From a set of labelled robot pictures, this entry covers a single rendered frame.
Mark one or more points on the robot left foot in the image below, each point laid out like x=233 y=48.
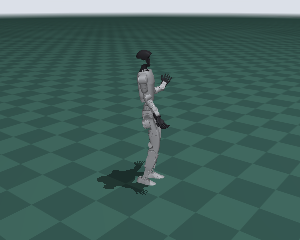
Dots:
x=155 y=176

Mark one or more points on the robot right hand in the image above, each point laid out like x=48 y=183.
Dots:
x=160 y=123

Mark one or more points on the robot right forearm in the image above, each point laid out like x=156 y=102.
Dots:
x=152 y=107

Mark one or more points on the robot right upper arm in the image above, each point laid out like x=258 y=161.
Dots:
x=143 y=82

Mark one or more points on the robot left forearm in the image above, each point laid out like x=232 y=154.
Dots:
x=160 y=88

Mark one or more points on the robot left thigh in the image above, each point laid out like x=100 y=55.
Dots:
x=160 y=131

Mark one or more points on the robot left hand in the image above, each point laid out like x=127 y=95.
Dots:
x=166 y=80

